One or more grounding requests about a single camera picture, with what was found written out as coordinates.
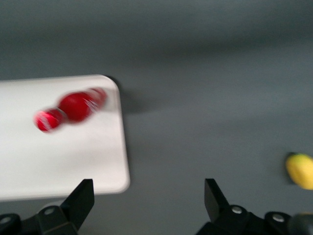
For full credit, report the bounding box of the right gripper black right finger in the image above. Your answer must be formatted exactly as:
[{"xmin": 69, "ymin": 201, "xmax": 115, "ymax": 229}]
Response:
[{"xmin": 195, "ymin": 178, "xmax": 294, "ymax": 235}]

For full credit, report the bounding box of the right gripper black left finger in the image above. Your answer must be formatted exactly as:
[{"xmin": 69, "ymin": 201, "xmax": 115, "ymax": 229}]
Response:
[{"xmin": 0, "ymin": 178, "xmax": 95, "ymax": 235}]

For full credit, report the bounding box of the red coke bottle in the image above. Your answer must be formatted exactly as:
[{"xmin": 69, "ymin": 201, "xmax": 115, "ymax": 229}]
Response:
[{"xmin": 33, "ymin": 87, "xmax": 109, "ymax": 134}]

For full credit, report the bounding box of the cream rectangular tray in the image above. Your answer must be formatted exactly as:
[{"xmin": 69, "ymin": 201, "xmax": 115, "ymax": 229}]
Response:
[{"xmin": 0, "ymin": 74, "xmax": 131, "ymax": 202}]

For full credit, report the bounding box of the yellow plastic fruit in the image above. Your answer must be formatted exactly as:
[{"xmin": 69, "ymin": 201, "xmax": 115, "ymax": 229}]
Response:
[{"xmin": 285, "ymin": 152, "xmax": 313, "ymax": 190}]

